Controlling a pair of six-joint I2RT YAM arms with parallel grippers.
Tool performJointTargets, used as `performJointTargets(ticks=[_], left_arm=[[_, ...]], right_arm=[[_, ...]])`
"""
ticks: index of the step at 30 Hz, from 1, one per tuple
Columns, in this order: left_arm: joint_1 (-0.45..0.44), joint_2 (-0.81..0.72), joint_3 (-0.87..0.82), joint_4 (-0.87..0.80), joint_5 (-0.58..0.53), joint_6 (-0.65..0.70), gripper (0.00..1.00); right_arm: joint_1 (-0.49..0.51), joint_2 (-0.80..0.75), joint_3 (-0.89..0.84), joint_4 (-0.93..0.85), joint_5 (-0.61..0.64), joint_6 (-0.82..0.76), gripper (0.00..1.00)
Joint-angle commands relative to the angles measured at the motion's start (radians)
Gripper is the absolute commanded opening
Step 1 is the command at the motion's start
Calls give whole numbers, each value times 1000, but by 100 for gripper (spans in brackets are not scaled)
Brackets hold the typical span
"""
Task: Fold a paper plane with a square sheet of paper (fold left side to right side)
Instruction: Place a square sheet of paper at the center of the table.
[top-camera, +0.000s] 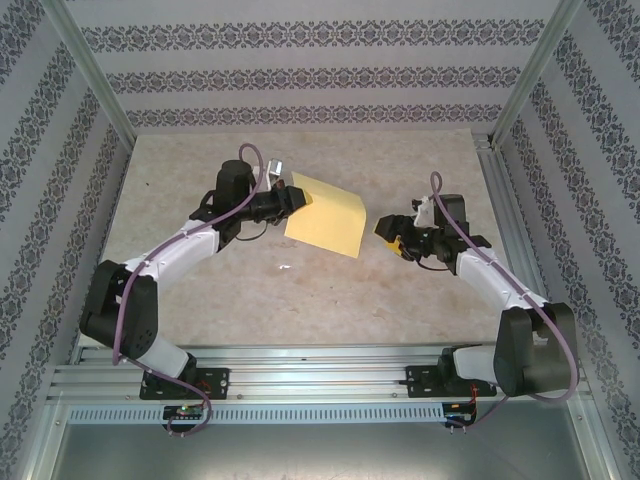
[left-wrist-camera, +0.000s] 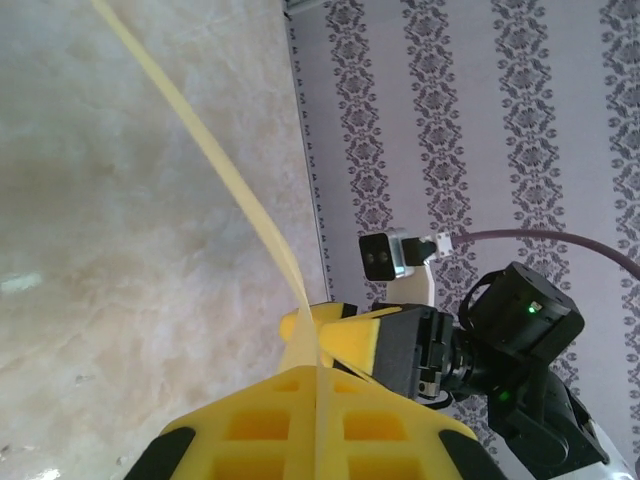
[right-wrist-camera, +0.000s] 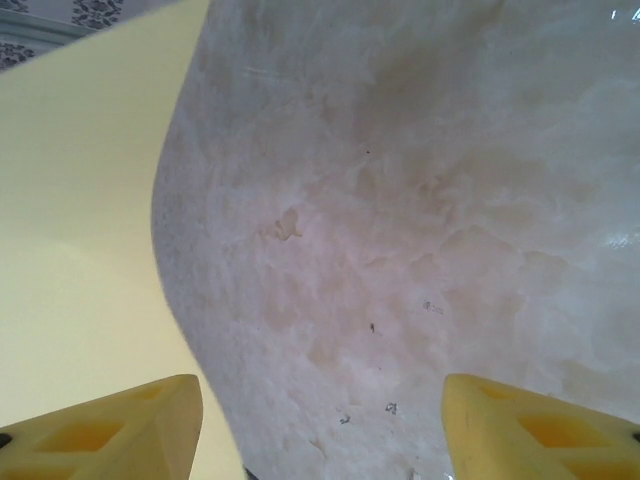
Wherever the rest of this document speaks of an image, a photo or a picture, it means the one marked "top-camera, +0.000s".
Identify grey metal sheet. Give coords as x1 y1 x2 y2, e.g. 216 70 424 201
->
49 422 601 480

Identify thin black right gripper cable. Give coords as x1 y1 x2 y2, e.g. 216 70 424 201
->
412 252 452 274

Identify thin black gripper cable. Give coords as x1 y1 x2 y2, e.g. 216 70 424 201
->
235 219 282 244
412 252 452 274

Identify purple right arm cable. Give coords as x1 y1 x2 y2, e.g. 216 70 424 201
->
429 171 582 436

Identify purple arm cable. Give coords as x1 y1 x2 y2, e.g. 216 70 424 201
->
429 171 582 436
112 143 266 440

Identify thin black left gripper cable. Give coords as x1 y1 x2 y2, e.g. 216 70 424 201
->
235 219 282 244

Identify aluminium side rail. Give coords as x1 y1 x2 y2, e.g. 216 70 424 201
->
472 130 569 360

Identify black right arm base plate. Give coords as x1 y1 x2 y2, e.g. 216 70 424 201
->
403 363 499 400

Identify long aluminium mounting rail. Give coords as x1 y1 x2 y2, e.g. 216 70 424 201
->
47 343 596 404

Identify aluminium frame post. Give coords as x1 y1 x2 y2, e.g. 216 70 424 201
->
42 0 137 147
491 0 585 149
567 395 625 480
27 399 70 480

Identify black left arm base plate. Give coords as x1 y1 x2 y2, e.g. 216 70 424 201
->
139 367 232 401

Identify slotted grey cable duct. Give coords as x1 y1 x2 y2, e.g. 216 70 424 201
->
67 403 447 426

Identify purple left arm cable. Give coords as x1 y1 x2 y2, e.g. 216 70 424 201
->
112 143 266 440

